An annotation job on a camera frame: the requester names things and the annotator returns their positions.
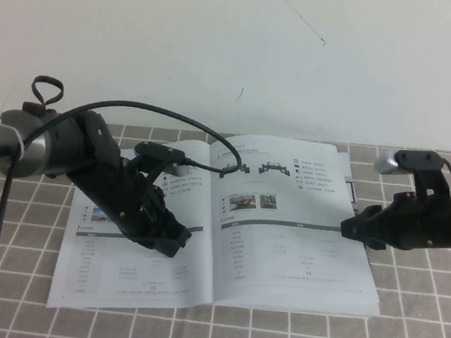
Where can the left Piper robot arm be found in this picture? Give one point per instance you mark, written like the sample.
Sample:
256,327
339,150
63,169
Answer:
48,149

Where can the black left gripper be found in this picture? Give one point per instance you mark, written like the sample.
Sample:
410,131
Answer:
128,203

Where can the white product manual book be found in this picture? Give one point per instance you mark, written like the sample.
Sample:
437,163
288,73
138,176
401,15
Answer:
282,245

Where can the white zip tie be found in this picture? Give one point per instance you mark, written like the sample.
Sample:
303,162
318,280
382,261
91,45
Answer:
18,143

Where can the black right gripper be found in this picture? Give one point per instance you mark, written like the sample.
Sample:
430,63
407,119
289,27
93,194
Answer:
415,223

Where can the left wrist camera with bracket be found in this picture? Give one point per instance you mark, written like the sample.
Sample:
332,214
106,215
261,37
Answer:
158,151

